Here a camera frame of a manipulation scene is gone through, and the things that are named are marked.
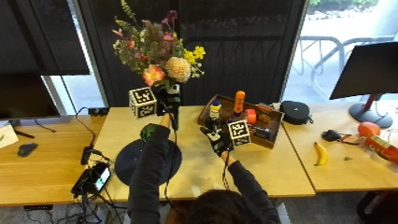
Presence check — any black glove cable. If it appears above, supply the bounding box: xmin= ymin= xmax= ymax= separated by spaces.
xmin=220 ymin=150 xmax=232 ymax=191

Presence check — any yellow banana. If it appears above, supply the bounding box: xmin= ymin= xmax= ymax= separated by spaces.
xmin=313 ymin=141 xmax=330 ymax=167

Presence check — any orange ball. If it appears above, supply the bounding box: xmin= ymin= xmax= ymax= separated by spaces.
xmin=357 ymin=120 xmax=382 ymax=138

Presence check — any black monitor on red stand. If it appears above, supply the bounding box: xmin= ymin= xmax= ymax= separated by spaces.
xmin=329 ymin=41 xmax=398 ymax=129

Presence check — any orange tape roll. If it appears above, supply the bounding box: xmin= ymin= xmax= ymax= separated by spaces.
xmin=244 ymin=108 xmax=258 ymax=125

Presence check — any black computer mouse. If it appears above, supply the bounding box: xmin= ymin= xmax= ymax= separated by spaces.
xmin=16 ymin=142 xmax=40 ymax=158

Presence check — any white marker cube on left glove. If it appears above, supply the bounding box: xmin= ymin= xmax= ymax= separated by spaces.
xmin=128 ymin=86 xmax=159 ymax=119

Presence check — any black power strip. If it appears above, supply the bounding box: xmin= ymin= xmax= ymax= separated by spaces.
xmin=21 ymin=203 xmax=55 ymax=212

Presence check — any orange bottle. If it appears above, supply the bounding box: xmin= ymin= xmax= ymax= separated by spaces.
xmin=232 ymin=90 xmax=248 ymax=118

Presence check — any small black pouch with strap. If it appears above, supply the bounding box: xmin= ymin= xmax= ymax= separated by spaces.
xmin=320 ymin=129 xmax=361 ymax=147

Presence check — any black round case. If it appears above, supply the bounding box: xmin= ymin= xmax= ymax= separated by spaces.
xmin=278 ymin=100 xmax=314 ymax=126

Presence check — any mixed flower bouquet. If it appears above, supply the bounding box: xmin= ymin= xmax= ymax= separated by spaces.
xmin=111 ymin=0 xmax=208 ymax=132

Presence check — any white paper sheet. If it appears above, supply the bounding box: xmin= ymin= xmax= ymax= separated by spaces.
xmin=0 ymin=122 xmax=20 ymax=150

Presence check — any black phone with lit screen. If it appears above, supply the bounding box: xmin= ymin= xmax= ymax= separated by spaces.
xmin=69 ymin=161 xmax=113 ymax=198

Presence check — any red cylindrical can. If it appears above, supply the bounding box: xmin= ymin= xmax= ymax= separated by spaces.
xmin=362 ymin=133 xmax=398 ymax=165

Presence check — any grey metal bike rack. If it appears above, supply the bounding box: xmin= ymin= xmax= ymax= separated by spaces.
xmin=297 ymin=35 xmax=395 ymax=91

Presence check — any blue and yellow bottle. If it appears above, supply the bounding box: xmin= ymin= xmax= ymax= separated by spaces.
xmin=208 ymin=99 xmax=224 ymax=121

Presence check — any small black box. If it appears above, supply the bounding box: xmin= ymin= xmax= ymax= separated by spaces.
xmin=87 ymin=106 xmax=111 ymax=118

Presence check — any black power adapter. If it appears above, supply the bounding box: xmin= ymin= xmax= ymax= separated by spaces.
xmin=80 ymin=146 xmax=96 ymax=166

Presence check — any brown wooden box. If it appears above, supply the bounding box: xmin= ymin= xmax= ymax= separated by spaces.
xmin=197 ymin=93 xmax=286 ymax=150

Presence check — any white marker cube on glove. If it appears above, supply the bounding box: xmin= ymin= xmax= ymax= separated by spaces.
xmin=128 ymin=86 xmax=159 ymax=119
xmin=226 ymin=119 xmax=253 ymax=147

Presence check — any black round mat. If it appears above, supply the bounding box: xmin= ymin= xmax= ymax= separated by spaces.
xmin=113 ymin=138 xmax=184 ymax=188

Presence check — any black window blind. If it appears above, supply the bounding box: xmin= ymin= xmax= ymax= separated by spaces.
xmin=0 ymin=0 xmax=91 ymax=77

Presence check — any person's left hand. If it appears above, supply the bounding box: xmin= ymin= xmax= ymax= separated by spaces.
xmin=155 ymin=84 xmax=184 ymax=118

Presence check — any person's right hand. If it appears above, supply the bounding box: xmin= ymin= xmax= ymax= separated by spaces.
xmin=198 ymin=123 xmax=237 ymax=157

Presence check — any white marker cube on right glove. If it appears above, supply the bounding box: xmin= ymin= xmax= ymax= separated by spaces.
xmin=226 ymin=119 xmax=253 ymax=147

